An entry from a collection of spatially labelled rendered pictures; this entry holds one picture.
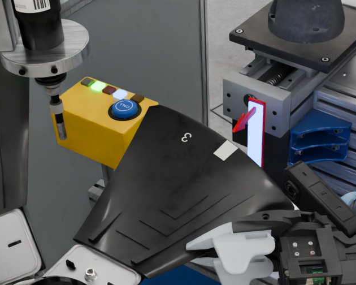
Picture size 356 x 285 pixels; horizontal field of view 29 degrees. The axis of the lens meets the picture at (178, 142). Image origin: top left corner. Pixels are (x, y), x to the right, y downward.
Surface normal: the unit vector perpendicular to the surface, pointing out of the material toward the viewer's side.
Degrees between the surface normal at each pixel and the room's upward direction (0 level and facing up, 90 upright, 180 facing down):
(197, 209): 13
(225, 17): 0
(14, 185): 47
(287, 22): 73
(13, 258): 53
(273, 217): 7
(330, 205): 8
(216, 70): 0
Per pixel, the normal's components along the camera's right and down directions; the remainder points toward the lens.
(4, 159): -0.02, -0.07
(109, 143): -0.56, 0.54
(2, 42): 0.01, 0.63
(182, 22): 0.82, 0.32
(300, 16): -0.31, 0.35
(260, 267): -0.04, -0.65
